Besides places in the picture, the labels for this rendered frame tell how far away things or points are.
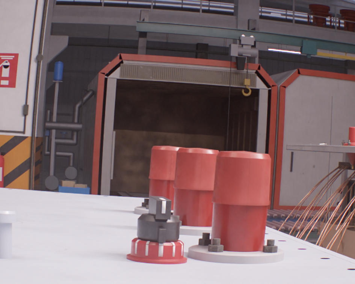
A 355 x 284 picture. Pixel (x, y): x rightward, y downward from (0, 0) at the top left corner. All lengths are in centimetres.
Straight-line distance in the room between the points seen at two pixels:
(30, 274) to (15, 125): 1080
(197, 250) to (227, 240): 4
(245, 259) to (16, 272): 32
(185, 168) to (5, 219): 52
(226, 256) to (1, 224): 28
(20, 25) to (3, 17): 28
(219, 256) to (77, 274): 23
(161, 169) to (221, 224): 65
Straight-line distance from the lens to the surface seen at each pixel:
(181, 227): 139
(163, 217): 102
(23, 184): 1166
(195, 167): 140
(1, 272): 86
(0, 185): 1152
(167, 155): 173
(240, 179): 108
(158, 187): 173
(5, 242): 96
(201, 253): 108
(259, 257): 107
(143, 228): 104
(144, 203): 179
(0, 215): 95
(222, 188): 109
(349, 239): 404
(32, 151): 1159
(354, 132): 403
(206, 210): 141
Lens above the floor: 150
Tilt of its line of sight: level
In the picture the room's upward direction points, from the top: 3 degrees clockwise
